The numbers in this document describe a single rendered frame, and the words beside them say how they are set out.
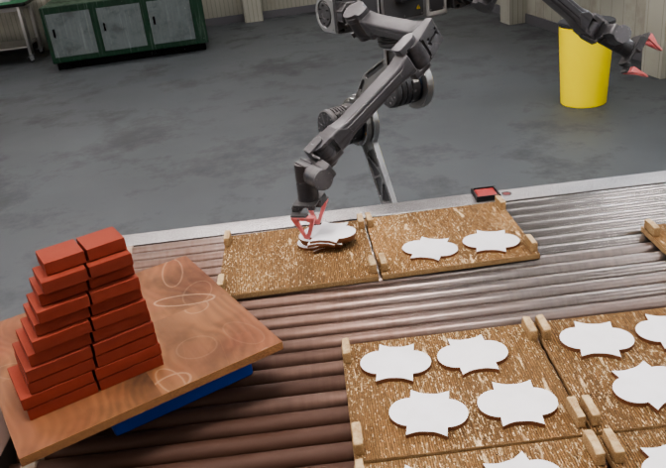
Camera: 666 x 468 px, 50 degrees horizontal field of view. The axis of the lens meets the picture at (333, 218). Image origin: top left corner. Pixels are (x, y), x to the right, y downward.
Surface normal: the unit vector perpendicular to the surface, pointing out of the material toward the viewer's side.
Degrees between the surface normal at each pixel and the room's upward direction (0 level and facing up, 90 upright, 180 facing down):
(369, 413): 0
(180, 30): 90
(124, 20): 90
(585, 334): 0
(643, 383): 0
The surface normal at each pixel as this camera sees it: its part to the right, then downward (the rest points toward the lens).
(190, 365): -0.11, -0.91
